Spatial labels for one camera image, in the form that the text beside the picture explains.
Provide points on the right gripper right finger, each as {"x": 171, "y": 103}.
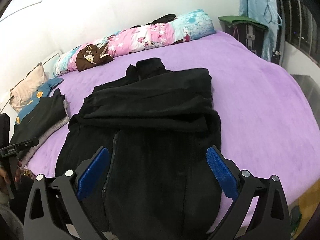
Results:
{"x": 270, "y": 218}

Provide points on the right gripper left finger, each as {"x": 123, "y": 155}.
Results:
{"x": 52, "y": 201}

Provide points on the black fleece jacket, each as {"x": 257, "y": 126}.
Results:
{"x": 157, "y": 125}

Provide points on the blue clothes hanger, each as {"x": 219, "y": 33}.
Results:
{"x": 271, "y": 15}

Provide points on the person's left hand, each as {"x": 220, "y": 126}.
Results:
{"x": 5, "y": 181}

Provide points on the folded grey garment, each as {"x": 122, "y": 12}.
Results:
{"x": 46, "y": 135}

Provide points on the beige pillow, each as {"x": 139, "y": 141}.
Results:
{"x": 21, "y": 93}

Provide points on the folded black garment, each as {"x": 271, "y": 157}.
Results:
{"x": 47, "y": 113}

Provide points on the blue patterned cloth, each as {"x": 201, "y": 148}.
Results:
{"x": 42, "y": 92}

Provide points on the purple bed blanket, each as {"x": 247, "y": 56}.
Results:
{"x": 267, "y": 125}

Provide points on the brown printed garment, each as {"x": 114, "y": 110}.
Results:
{"x": 92, "y": 56}

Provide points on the dark storage box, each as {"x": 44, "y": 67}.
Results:
{"x": 251, "y": 35}

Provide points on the green cloth on box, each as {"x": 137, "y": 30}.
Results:
{"x": 234, "y": 20}

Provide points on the black garment behind quilt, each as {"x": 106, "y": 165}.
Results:
{"x": 163, "y": 22}

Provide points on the pink and blue floral quilt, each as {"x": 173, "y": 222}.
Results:
{"x": 187, "y": 27}

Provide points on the light blue curtain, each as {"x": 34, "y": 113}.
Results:
{"x": 255, "y": 9}

